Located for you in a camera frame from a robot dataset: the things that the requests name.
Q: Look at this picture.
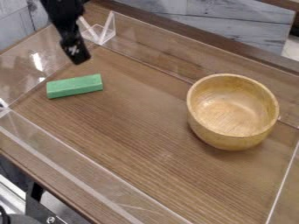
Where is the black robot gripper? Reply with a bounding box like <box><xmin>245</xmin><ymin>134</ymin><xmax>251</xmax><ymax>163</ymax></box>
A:
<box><xmin>40</xmin><ymin>0</ymin><xmax>91</xmax><ymax>65</ymax></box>

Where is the green rectangular block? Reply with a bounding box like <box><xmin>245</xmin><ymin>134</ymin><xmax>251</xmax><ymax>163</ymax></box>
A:
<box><xmin>47</xmin><ymin>73</ymin><xmax>103</xmax><ymax>99</ymax></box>

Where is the brown wooden bowl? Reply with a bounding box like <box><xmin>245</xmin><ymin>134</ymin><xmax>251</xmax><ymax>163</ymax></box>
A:
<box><xmin>185</xmin><ymin>73</ymin><xmax>279</xmax><ymax>151</ymax></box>

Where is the black table leg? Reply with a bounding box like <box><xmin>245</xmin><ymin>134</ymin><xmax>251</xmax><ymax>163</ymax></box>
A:
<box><xmin>27</xmin><ymin>182</ymin><xmax>44</xmax><ymax>202</ymax></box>

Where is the black metal base bracket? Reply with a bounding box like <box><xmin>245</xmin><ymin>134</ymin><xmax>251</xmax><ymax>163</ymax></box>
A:
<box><xmin>24</xmin><ymin>200</ymin><xmax>68</xmax><ymax>224</ymax></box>

